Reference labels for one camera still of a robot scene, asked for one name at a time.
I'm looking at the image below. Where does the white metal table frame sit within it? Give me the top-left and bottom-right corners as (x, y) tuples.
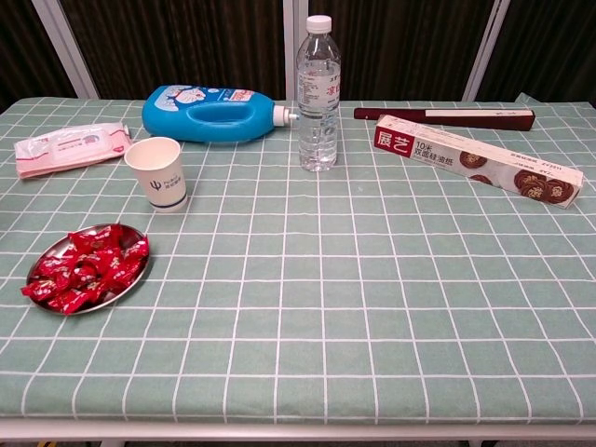
(0, 418), (596, 447)

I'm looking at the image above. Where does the green checked tablecloth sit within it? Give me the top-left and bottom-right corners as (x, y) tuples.
(0, 92), (596, 427)

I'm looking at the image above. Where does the pink wet wipes pack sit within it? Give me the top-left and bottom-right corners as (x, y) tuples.
(13, 121), (134, 181)

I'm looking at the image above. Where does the blue detergent bottle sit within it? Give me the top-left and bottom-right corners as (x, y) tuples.
(142, 85), (299, 143)

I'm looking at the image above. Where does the dark brown curtain panel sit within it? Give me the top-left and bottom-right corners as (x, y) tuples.
(0, 0), (78, 113)
(307, 0), (494, 102)
(60, 0), (286, 102)
(474, 0), (596, 103)

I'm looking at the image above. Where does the metal bowl of red candies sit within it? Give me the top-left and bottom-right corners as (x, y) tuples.
(25, 223), (151, 317)

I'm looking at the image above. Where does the clear water bottle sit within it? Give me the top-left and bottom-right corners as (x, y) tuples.
(296, 14), (344, 173)

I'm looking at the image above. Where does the dark red long case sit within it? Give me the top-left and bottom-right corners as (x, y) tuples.
(353, 106), (536, 132)

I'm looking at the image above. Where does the baking paper box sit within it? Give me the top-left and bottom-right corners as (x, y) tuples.
(373, 114), (585, 211)

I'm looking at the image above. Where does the white partition frame post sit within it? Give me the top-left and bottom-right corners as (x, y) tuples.
(281, 0), (310, 102)
(31, 0), (100, 100)
(462, 0), (512, 102)

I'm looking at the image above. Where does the white paper cup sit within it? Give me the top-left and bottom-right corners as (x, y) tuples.
(123, 136), (189, 214)

